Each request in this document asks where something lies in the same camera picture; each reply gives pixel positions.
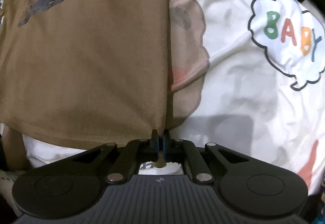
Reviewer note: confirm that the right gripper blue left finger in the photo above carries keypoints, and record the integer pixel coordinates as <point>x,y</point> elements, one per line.
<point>154,152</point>

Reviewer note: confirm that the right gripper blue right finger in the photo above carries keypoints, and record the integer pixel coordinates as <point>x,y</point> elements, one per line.
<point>167,146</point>

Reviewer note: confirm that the brown t-shirt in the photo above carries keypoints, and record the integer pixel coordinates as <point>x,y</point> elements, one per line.
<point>80,73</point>

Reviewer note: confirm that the white bear print duvet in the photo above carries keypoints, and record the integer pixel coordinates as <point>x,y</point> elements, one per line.
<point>246,74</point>

